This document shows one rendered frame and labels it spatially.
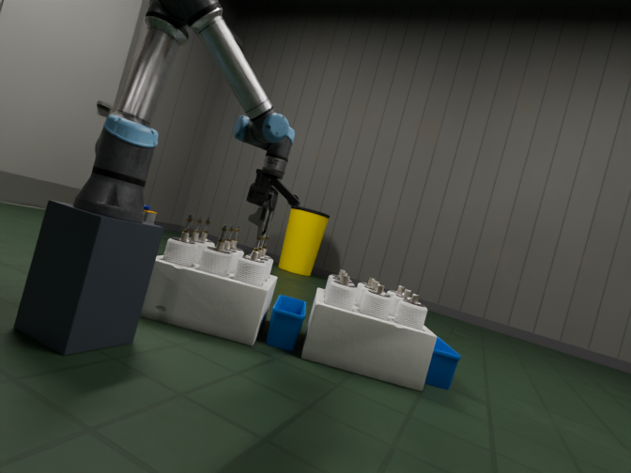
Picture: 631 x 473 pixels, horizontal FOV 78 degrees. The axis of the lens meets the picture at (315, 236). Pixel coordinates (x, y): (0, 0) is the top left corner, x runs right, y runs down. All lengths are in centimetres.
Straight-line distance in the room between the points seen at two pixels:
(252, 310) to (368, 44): 382
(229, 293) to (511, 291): 297
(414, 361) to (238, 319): 56
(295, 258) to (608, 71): 313
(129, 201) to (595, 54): 404
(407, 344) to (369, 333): 12
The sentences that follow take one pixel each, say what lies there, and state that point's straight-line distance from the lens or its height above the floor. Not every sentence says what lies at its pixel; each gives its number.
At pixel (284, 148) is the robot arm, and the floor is 63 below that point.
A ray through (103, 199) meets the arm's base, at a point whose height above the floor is 33.
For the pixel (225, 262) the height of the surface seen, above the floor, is 22.
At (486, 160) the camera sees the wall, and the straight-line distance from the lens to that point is 399.
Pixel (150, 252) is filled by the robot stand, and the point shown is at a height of 23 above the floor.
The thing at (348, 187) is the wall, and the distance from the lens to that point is 413.
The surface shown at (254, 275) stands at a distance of 126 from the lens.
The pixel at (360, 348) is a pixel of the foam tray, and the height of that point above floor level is 8.
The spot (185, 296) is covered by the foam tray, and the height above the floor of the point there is 10.
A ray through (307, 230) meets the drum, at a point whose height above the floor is 42.
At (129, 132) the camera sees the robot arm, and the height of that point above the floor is 49.
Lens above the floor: 38
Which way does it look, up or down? level
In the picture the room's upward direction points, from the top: 15 degrees clockwise
